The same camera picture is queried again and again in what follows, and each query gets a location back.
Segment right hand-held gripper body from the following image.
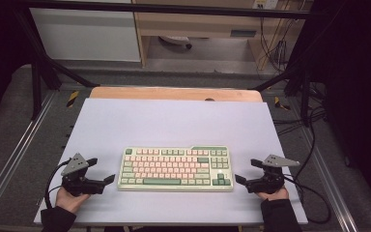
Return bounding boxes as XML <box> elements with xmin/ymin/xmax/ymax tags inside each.
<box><xmin>245</xmin><ymin>154</ymin><xmax>301</xmax><ymax>195</ymax></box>

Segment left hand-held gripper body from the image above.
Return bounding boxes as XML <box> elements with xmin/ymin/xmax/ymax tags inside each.
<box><xmin>60</xmin><ymin>153</ymin><xmax>106</xmax><ymax>198</ymax></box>

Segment green and pink keyboard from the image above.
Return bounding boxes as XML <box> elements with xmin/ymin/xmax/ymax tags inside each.
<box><xmin>117</xmin><ymin>145</ymin><xmax>236</xmax><ymax>193</ymax></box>

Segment person's right hand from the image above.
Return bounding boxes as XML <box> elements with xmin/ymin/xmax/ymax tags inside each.
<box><xmin>256</xmin><ymin>187</ymin><xmax>290</xmax><ymax>202</ymax></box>

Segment person's left hand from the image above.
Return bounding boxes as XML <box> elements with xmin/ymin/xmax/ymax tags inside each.
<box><xmin>54</xmin><ymin>187</ymin><xmax>92</xmax><ymax>215</ymax></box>

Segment yellow black tape marker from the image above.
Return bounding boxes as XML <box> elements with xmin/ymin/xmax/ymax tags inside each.
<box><xmin>273</xmin><ymin>96</ymin><xmax>292</xmax><ymax>111</ymax></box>
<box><xmin>65</xmin><ymin>90</ymin><xmax>80</xmax><ymax>108</ymax></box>

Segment wooden table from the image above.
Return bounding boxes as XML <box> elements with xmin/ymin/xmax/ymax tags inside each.
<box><xmin>89</xmin><ymin>85</ymin><xmax>265</xmax><ymax>103</ymax></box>

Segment white cabinet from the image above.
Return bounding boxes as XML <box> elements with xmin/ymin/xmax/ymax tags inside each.
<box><xmin>29</xmin><ymin>7</ymin><xmax>142</xmax><ymax>63</ymax></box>

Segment white chair base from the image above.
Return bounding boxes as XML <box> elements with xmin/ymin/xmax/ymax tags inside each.
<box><xmin>158</xmin><ymin>35</ymin><xmax>194</xmax><ymax>50</ymax></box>

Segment light wooden desk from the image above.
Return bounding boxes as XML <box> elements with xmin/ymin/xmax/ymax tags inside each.
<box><xmin>131</xmin><ymin>0</ymin><xmax>314</xmax><ymax>70</ymax></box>

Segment white power strip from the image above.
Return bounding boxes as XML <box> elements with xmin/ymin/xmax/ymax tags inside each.
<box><xmin>251</xmin><ymin>0</ymin><xmax>280</xmax><ymax>11</ymax></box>

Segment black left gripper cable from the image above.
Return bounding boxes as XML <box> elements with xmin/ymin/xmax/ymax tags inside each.
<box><xmin>43</xmin><ymin>158</ymin><xmax>73</xmax><ymax>211</ymax></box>

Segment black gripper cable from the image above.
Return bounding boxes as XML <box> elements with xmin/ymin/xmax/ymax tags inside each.
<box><xmin>282</xmin><ymin>173</ymin><xmax>333</xmax><ymax>225</ymax></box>
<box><xmin>43</xmin><ymin>158</ymin><xmax>73</xmax><ymax>211</ymax></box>

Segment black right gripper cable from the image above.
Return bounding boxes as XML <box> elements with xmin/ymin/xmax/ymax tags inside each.
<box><xmin>282</xmin><ymin>173</ymin><xmax>333</xmax><ymax>225</ymax></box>

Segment aluminium floor rail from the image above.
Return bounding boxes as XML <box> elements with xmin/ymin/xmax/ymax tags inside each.
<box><xmin>298</xmin><ymin>127</ymin><xmax>359</xmax><ymax>232</ymax></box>
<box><xmin>0</xmin><ymin>91</ymin><xmax>58</xmax><ymax>220</ymax></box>

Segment black floor cables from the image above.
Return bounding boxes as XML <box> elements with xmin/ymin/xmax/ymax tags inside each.
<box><xmin>271</xmin><ymin>81</ymin><xmax>329</xmax><ymax>182</ymax></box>

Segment hanging cable bundle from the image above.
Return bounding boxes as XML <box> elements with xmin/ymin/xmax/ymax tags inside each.
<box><xmin>258</xmin><ymin>15</ymin><xmax>292</xmax><ymax>74</ymax></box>

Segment black metal frame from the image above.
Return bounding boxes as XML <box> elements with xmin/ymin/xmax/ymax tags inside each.
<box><xmin>12</xmin><ymin>0</ymin><xmax>317</xmax><ymax>128</ymax></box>

